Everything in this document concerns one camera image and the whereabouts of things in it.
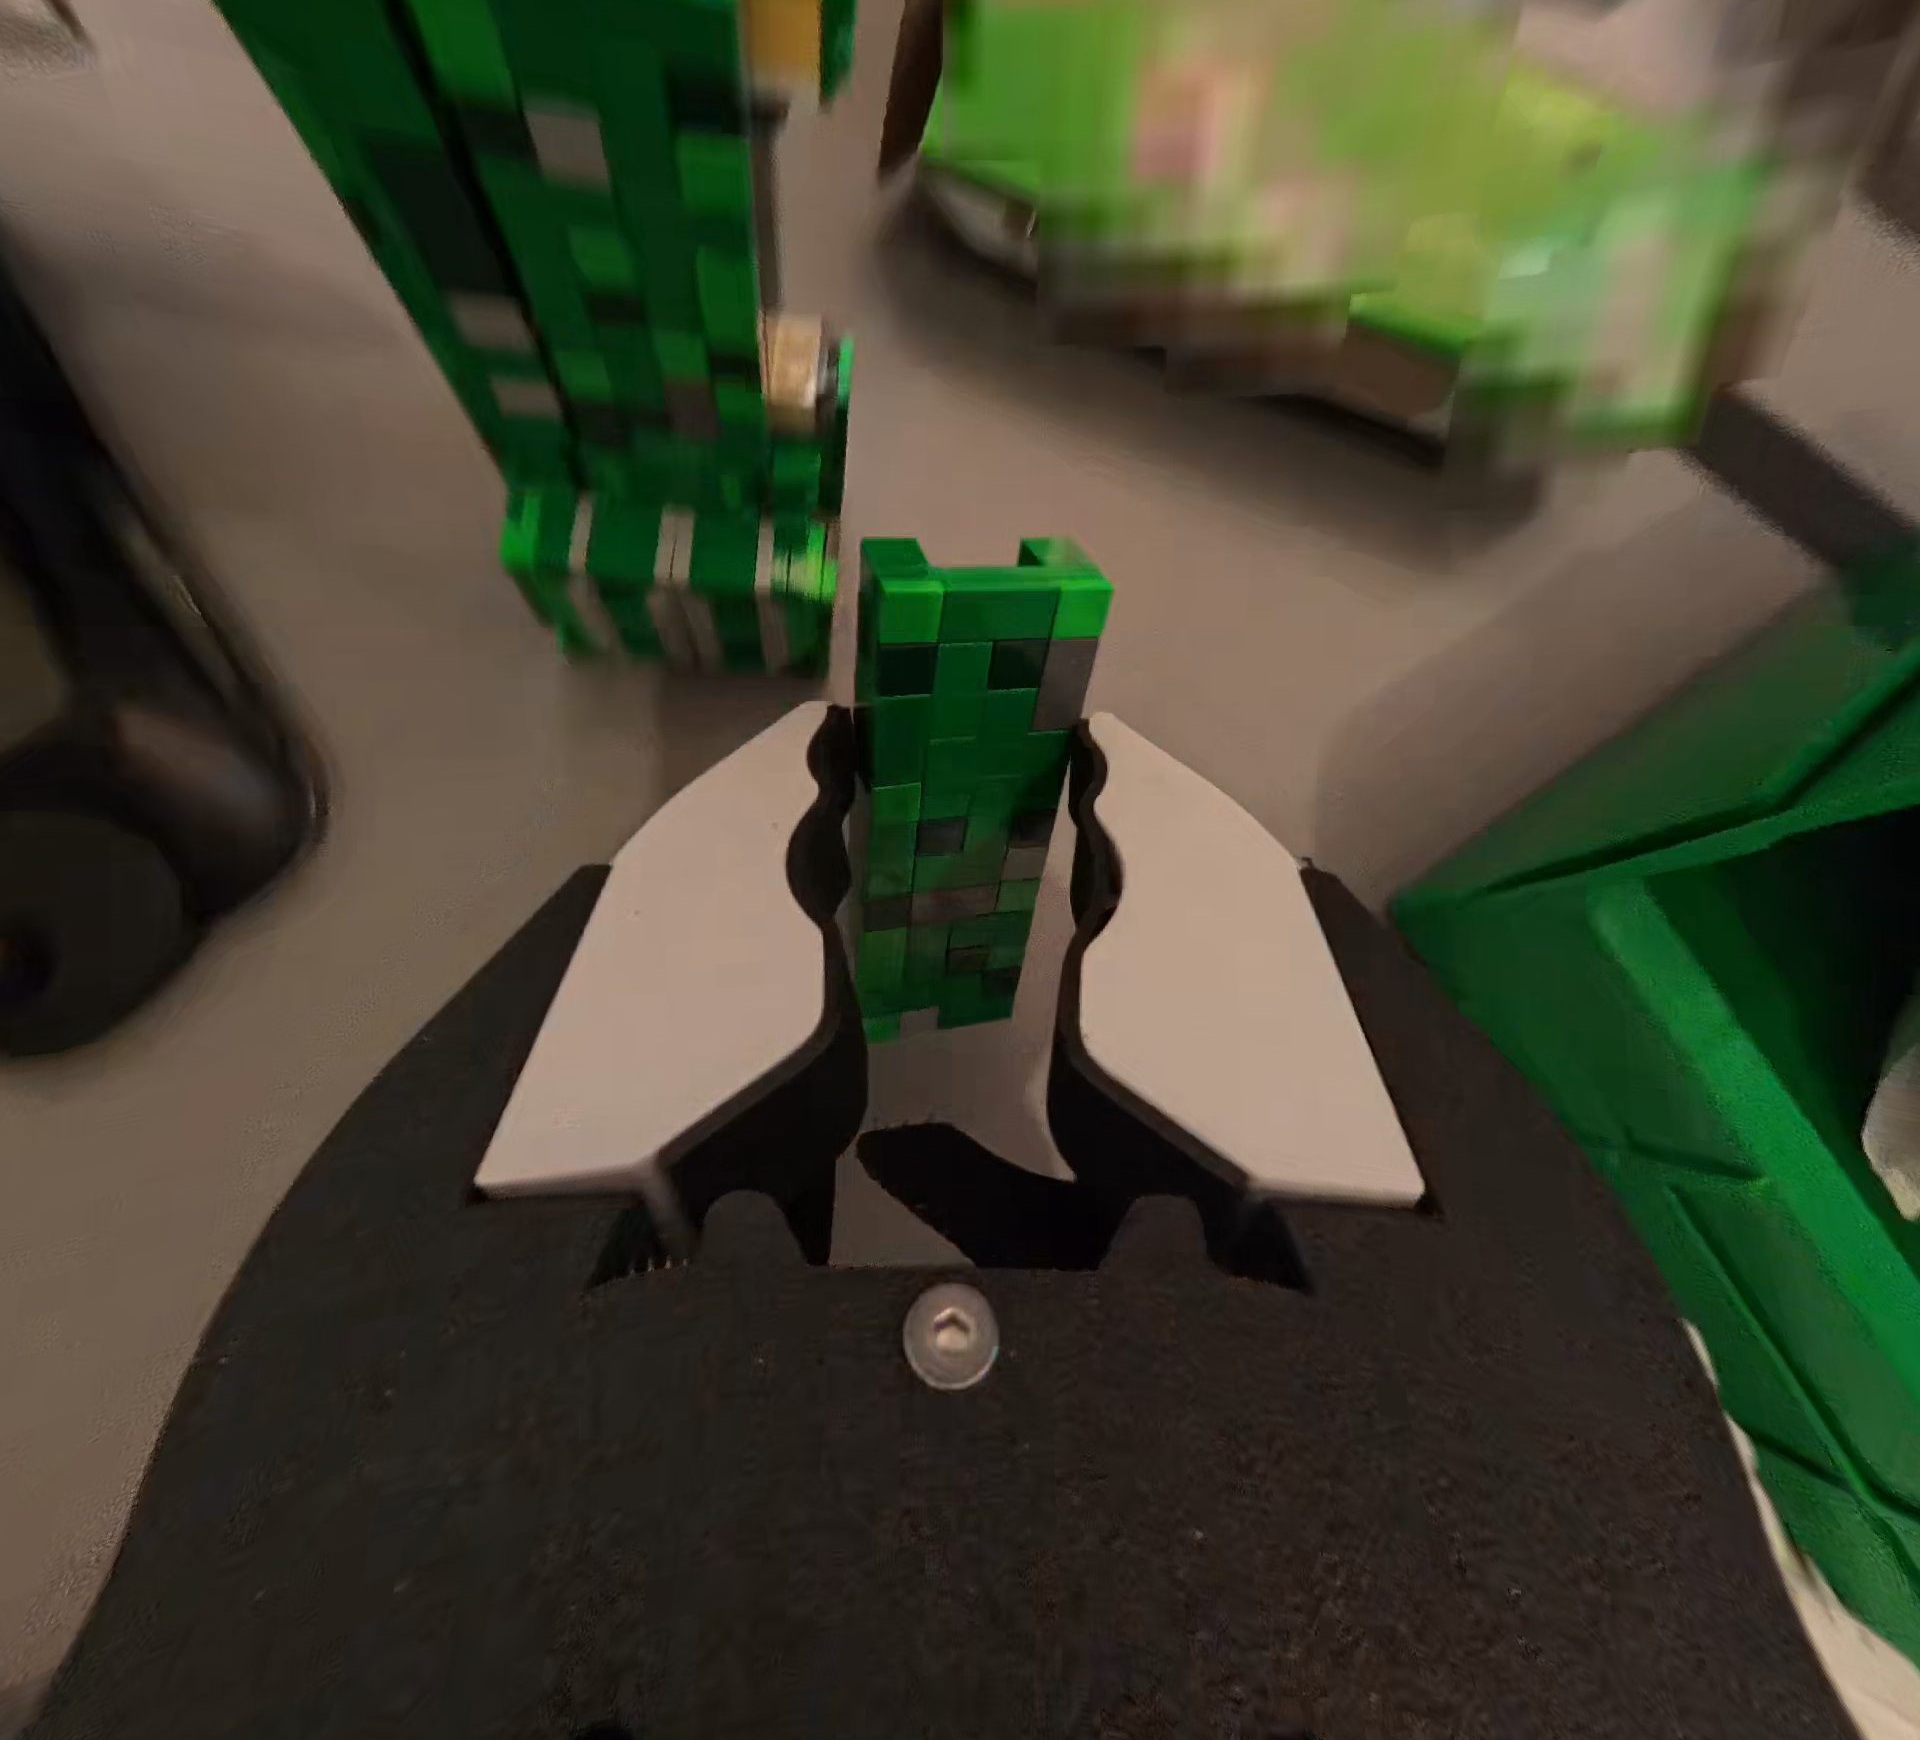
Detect green lego side panel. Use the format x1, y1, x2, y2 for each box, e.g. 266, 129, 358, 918
849, 535, 1118, 1043

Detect green lego creeper model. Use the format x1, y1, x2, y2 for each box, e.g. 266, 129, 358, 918
127, 0, 868, 681

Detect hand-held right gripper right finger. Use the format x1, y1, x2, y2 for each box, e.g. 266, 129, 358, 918
1047, 711, 1431, 1206

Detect black tray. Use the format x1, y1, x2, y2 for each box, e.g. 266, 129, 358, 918
0, 250, 338, 1066

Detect green plastic storage bin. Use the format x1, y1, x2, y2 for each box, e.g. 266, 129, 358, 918
1390, 561, 1920, 1672

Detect white plastic bag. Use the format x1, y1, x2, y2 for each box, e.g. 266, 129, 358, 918
1857, 1060, 1920, 1221

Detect green lego set box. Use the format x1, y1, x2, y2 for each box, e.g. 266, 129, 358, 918
897, 0, 1841, 488

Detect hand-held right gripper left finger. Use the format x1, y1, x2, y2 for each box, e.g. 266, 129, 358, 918
472, 703, 870, 1202

